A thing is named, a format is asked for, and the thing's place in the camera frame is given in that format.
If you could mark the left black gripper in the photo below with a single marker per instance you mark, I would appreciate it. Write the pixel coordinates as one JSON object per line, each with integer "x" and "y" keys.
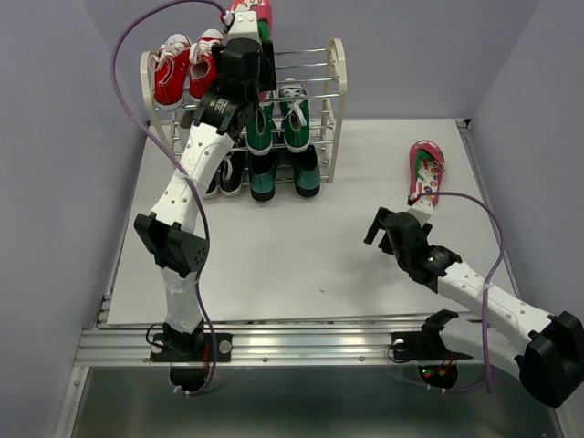
{"x": 267, "y": 67}

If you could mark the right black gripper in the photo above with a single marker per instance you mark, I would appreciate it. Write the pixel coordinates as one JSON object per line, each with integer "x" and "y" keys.
{"x": 377, "y": 224}

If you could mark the green canvas sneaker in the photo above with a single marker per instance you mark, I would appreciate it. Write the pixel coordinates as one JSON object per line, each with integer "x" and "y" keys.
{"x": 294, "y": 107}
{"x": 259, "y": 130}

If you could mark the pink flip flop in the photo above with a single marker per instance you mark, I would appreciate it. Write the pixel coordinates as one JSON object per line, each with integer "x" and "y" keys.
{"x": 426, "y": 165}
{"x": 264, "y": 13}

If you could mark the dark green loafer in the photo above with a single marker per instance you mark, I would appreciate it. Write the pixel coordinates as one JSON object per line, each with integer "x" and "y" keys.
{"x": 306, "y": 171}
{"x": 262, "y": 176}

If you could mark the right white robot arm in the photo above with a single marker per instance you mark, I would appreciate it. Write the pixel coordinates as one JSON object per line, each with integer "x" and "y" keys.
{"x": 543, "y": 351}

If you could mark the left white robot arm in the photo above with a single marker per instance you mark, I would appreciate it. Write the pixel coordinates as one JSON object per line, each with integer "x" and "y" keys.
{"x": 168, "y": 231}

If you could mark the cream metal shoe shelf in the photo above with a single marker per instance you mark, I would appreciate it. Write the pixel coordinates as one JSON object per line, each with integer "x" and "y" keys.
{"x": 321, "y": 70}

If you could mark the right red canvas sneaker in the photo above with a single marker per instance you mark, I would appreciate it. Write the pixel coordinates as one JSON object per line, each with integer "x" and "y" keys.
{"x": 202, "y": 71}

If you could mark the red canvas sneaker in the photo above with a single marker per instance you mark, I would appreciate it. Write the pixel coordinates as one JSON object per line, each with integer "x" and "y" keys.
{"x": 170, "y": 66}
{"x": 202, "y": 71}

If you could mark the left white leather sneaker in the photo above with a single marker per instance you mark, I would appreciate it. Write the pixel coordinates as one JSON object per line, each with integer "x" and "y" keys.
{"x": 186, "y": 120}

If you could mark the left red canvas sneaker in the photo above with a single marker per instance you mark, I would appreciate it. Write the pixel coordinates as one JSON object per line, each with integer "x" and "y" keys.
{"x": 170, "y": 66}

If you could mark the right black canvas sneaker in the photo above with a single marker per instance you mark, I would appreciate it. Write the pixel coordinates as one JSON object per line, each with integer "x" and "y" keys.
{"x": 232, "y": 173}

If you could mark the black canvas sneaker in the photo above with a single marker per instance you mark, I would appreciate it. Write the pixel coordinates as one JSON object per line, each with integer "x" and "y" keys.
{"x": 232, "y": 173}
{"x": 213, "y": 188}

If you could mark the left black canvas sneaker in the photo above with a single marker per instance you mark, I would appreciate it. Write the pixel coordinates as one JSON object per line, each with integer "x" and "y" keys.
{"x": 213, "y": 188}

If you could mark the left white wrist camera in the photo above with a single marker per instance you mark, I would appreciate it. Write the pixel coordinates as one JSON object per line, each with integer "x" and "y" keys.
{"x": 241, "y": 25}

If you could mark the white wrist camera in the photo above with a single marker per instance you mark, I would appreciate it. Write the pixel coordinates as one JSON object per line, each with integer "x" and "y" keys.
{"x": 420, "y": 207}
{"x": 241, "y": 25}

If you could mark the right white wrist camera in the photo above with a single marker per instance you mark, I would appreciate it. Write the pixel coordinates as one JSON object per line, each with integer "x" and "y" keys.
{"x": 420, "y": 207}

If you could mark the aluminium mounting rail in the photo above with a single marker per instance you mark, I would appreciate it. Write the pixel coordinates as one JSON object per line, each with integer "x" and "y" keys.
{"x": 280, "y": 343}

